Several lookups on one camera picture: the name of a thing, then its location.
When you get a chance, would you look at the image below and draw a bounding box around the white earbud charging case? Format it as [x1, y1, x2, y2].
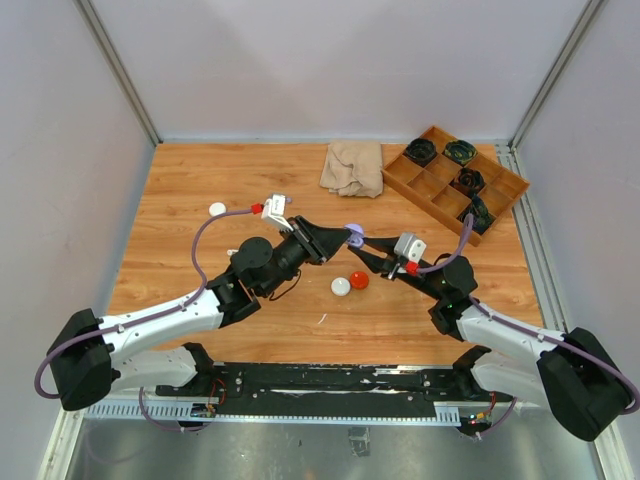
[330, 277, 351, 297]

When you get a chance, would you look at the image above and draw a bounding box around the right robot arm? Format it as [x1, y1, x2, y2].
[350, 234, 639, 441]

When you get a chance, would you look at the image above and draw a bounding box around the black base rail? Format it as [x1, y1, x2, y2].
[152, 362, 491, 421]

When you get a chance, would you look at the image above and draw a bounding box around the beige folded cloth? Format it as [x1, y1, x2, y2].
[319, 140, 384, 198]

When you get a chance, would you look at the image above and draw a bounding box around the orange round case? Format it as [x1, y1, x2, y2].
[349, 271, 370, 290]

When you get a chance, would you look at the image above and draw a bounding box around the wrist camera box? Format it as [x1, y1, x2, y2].
[393, 232, 427, 263]
[261, 193, 293, 232]

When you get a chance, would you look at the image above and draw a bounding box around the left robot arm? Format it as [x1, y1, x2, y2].
[41, 216, 351, 411]

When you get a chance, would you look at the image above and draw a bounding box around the dark rolled sock top-left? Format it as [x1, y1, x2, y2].
[403, 138, 438, 168]

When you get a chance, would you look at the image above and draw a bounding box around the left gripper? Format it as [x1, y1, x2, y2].
[261, 215, 352, 297]

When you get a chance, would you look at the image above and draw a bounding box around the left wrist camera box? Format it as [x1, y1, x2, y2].
[261, 193, 293, 232]

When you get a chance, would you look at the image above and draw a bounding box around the purple round case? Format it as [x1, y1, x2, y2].
[345, 223, 365, 249]

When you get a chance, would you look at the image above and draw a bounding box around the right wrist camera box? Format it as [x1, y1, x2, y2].
[393, 232, 427, 263]

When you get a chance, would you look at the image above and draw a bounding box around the white round case far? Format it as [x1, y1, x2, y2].
[208, 202, 227, 217]

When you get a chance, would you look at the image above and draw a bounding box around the dark rolled sock middle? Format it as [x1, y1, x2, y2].
[450, 167, 486, 198]

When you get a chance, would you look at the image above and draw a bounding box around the dark rolled sock top-right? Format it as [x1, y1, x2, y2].
[443, 140, 477, 167]

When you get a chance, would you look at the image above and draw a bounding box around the wooden compartment tray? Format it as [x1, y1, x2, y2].
[382, 126, 529, 246]

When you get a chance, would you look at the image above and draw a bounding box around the dark rolled sock bottom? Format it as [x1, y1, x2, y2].
[458, 195, 495, 235]

